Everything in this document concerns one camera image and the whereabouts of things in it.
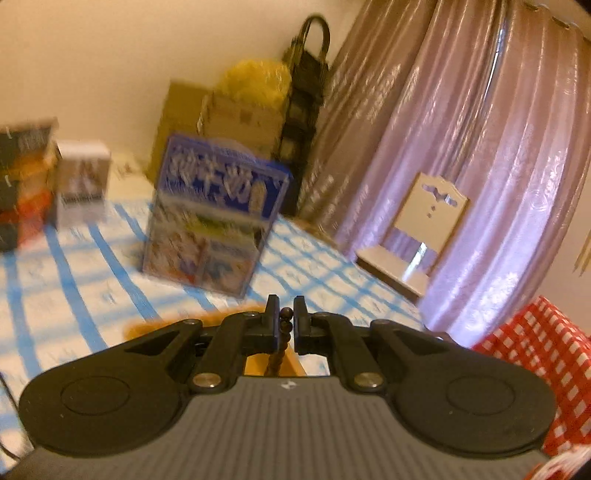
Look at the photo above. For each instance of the yellow plastic bag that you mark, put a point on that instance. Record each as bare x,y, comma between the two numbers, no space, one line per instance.
258,78

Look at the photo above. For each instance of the orange packet box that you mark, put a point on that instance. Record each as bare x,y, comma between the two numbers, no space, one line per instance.
34,168

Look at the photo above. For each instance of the black plastic food bowl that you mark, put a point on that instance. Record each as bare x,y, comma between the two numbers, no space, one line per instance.
23,138
9,191
7,237

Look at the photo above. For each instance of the brown cardboard box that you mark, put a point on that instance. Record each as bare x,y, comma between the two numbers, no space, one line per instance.
180,115

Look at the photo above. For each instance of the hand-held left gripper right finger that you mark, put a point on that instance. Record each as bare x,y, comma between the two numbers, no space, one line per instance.
301,323

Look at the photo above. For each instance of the pale printed cardboard box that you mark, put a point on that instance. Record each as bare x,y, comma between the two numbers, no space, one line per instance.
240,120

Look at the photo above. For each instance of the black metal rack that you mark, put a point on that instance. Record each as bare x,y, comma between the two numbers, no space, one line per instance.
302,115

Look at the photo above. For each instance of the blue illustrated milk carton box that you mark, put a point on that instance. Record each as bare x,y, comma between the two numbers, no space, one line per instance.
207,217

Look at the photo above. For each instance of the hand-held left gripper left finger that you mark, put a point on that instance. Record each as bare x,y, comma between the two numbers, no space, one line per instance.
272,318

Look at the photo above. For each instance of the gold plastic tray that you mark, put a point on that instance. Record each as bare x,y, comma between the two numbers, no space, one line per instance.
256,367

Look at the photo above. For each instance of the red checked cloth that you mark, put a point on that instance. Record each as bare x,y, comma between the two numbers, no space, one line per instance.
545,346

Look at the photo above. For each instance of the white wooden chair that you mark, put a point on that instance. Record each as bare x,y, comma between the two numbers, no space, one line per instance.
429,212

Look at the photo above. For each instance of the blue checked tablecloth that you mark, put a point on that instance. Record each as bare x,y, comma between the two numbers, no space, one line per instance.
92,286

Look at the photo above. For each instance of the white product box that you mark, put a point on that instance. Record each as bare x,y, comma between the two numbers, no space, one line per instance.
83,184

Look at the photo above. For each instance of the red packet box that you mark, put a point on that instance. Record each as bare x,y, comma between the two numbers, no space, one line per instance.
37,212

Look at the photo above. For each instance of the pink shiny curtain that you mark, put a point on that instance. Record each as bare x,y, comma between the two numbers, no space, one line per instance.
485,138

